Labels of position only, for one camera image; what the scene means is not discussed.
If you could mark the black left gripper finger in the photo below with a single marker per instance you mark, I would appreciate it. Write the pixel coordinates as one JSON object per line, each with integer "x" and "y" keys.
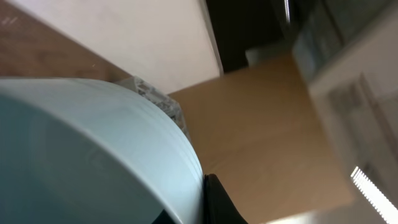
{"x": 218, "y": 207}

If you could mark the grey dishwasher rack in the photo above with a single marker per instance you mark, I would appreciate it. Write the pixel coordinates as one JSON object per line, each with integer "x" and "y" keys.
{"x": 168, "y": 105}

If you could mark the light blue bowl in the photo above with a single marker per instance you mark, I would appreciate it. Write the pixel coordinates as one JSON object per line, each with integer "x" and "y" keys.
{"x": 87, "y": 151}

